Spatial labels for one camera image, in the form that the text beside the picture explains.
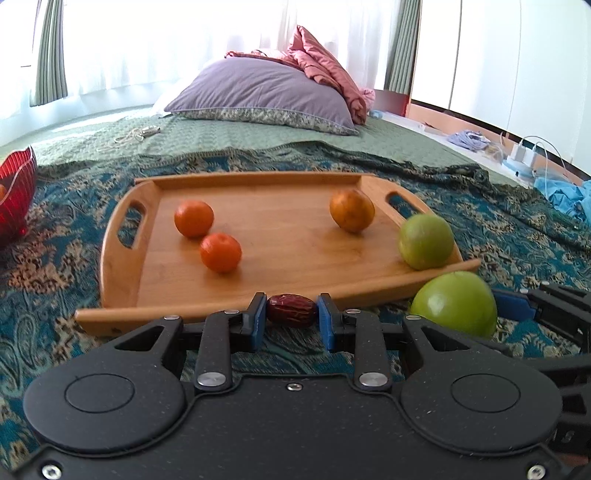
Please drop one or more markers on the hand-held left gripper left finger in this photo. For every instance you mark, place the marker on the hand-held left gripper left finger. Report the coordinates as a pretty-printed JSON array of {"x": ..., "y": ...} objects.
[{"x": 258, "y": 321}]

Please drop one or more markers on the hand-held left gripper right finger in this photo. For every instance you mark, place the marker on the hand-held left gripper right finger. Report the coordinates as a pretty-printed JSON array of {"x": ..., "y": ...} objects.
[{"x": 325, "y": 321}]

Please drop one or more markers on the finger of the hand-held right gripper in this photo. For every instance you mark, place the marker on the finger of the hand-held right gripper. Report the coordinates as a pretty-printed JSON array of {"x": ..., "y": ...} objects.
[{"x": 515, "y": 305}]

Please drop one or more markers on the dark red date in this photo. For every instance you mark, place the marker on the dark red date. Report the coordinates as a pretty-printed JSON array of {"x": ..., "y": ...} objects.
[{"x": 292, "y": 310}]

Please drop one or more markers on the glossy green apple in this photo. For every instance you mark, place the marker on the glossy green apple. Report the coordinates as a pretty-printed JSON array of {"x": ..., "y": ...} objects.
[{"x": 455, "y": 302}]

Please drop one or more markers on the small tangerine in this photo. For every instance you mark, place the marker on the small tangerine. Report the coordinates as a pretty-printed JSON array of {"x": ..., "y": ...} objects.
[{"x": 220, "y": 253}]

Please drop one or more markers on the wooden serving tray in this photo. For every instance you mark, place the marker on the wooden serving tray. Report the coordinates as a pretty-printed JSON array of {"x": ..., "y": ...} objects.
[{"x": 286, "y": 240}]

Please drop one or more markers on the speckled pale green apple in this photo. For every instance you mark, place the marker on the speckled pale green apple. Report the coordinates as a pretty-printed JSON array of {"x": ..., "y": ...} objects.
[{"x": 425, "y": 241}]

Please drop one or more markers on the large brown-spotted orange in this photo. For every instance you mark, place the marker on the large brown-spotted orange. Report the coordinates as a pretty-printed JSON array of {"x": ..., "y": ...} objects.
[{"x": 352, "y": 210}]

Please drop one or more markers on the large tangerine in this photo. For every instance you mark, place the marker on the large tangerine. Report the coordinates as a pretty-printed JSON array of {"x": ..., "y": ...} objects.
[{"x": 194, "y": 218}]

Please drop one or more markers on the light blue cloth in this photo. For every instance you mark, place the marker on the light blue cloth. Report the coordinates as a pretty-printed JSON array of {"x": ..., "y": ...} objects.
[{"x": 565, "y": 194}]

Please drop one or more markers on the white charger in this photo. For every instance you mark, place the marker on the white charger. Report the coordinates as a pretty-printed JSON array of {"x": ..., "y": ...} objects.
[{"x": 521, "y": 152}]

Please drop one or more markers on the pale blue clothes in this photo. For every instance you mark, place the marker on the pale blue clothes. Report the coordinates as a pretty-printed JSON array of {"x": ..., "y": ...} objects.
[{"x": 468, "y": 141}]

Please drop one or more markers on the green knit bedspread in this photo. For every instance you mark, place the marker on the green knit bedspread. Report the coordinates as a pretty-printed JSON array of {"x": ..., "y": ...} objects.
[{"x": 258, "y": 136}]

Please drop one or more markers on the teal paisley blanket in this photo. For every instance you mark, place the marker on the teal paisley blanket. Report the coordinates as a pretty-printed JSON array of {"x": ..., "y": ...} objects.
[{"x": 60, "y": 277}]

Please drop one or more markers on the purple pillow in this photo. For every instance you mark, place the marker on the purple pillow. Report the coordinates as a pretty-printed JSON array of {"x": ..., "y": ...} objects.
[{"x": 263, "y": 92}]

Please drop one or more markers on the brown wooden board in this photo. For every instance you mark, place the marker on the brown wooden board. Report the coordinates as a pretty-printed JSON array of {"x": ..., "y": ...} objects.
[{"x": 392, "y": 101}]

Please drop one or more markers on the white wardrobe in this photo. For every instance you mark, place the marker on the white wardrobe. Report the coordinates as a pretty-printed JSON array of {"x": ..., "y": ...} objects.
[{"x": 498, "y": 60}]

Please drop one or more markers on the pink duvet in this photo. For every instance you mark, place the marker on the pink duvet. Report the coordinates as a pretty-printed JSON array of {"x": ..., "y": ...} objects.
[{"x": 323, "y": 64}]

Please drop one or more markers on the red glass bowl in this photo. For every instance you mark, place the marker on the red glass bowl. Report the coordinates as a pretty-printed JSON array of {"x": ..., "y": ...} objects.
[{"x": 16, "y": 194}]

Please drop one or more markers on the green curtain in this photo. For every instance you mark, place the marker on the green curtain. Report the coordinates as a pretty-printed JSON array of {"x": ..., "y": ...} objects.
[
  {"x": 402, "y": 44},
  {"x": 50, "y": 50}
]

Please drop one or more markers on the orange fruit in bowl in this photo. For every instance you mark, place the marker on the orange fruit in bowl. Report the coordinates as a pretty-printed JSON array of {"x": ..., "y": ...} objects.
[{"x": 2, "y": 194}]

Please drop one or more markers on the white sheer curtain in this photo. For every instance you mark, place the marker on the white sheer curtain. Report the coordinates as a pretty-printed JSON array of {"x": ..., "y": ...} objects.
[{"x": 184, "y": 37}]

